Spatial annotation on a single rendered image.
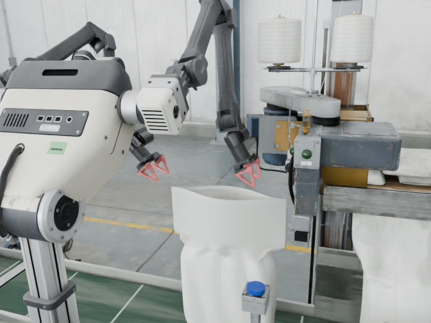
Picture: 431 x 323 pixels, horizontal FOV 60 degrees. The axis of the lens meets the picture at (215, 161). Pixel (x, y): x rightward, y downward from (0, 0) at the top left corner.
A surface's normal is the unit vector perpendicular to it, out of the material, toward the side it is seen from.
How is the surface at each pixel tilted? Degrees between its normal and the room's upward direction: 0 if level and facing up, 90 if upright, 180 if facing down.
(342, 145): 90
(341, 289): 90
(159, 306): 0
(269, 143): 90
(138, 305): 0
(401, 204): 90
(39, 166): 50
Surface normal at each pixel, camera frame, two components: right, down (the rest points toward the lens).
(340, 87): -0.32, 0.29
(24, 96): -0.26, -0.39
